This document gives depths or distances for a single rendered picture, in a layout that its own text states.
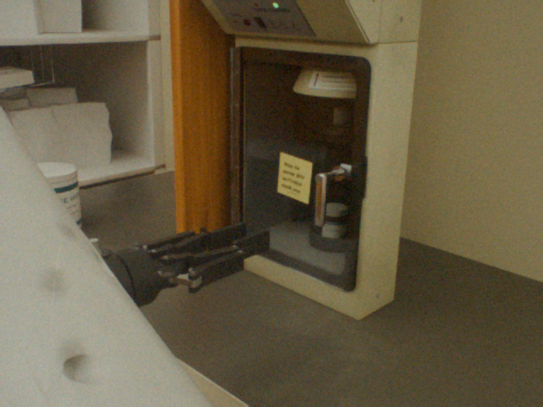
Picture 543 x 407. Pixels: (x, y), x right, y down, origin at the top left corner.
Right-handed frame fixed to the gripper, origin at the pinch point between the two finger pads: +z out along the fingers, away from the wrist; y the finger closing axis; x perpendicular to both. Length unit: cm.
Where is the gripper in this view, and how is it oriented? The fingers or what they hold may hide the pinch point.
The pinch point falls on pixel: (240, 241)
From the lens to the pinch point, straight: 85.6
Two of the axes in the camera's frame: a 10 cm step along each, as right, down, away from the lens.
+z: 7.0, -2.1, 6.9
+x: -0.3, 9.5, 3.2
